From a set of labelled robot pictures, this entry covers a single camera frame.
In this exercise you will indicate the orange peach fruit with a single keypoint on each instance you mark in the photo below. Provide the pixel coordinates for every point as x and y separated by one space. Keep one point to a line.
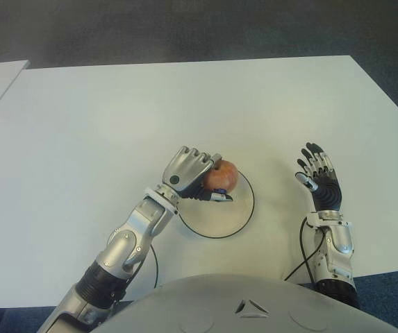
223 175

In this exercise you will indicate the white plate black rim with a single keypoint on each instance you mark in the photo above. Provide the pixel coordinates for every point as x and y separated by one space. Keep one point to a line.
216 218

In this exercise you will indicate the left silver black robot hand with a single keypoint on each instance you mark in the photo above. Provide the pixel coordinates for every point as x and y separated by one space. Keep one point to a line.
184 171

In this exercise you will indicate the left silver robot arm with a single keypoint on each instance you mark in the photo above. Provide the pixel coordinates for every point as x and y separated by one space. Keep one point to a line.
125 249

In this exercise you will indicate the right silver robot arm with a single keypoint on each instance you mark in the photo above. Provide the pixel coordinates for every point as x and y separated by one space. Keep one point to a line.
337 249

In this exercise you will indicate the white robot torso shell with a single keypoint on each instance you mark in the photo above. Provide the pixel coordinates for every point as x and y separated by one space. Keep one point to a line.
254 308

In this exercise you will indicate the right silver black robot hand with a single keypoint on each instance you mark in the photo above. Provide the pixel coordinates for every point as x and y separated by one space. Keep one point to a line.
329 192

